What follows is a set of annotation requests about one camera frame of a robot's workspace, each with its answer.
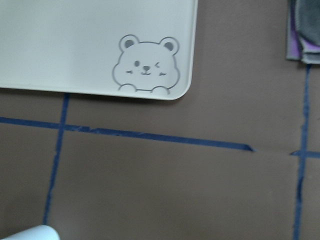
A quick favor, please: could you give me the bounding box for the light blue plastic cup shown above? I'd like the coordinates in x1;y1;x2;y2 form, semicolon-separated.
4;225;61;240

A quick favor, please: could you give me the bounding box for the cream bear serving tray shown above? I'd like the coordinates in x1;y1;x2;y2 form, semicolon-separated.
0;0;198;101

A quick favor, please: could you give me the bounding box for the folded grey cloth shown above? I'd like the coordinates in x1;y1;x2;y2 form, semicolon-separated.
286;0;320;65

